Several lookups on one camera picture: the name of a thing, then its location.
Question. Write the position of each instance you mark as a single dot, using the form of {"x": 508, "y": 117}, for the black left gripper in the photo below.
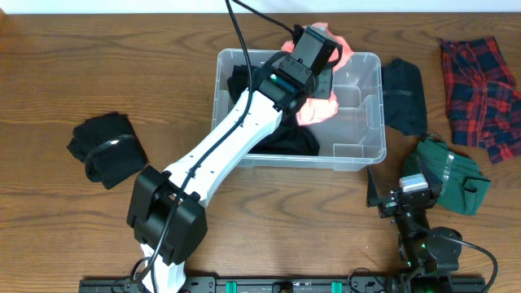
{"x": 324, "y": 84}

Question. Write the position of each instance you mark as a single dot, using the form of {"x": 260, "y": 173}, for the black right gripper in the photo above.
{"x": 388, "y": 207}

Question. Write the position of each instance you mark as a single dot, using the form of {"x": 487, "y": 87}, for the salmon pink garment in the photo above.
{"x": 312, "y": 49}

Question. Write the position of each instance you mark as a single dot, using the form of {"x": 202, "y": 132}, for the large black garment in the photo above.
{"x": 288, "y": 138}

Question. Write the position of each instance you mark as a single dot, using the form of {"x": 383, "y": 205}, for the black banded cloth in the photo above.
{"x": 109, "y": 148}

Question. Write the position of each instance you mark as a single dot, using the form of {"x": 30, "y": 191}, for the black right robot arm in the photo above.
{"x": 431, "y": 253}

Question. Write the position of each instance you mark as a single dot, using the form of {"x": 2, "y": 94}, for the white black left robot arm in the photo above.
{"x": 167, "y": 209}

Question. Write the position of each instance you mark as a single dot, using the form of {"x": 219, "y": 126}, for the green banded folded cloth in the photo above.
{"x": 464, "y": 187}

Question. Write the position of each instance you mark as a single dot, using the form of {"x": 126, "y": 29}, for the clear plastic storage bin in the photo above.
{"x": 355, "y": 136}

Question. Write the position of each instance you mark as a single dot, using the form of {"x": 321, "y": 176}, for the small black folded cloth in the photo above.
{"x": 403, "y": 98}

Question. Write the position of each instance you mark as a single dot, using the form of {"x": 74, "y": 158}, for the red plaid cloth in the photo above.
{"x": 482, "y": 97}

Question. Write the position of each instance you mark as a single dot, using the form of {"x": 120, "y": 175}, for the black mounting rail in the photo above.
{"x": 317, "y": 285}

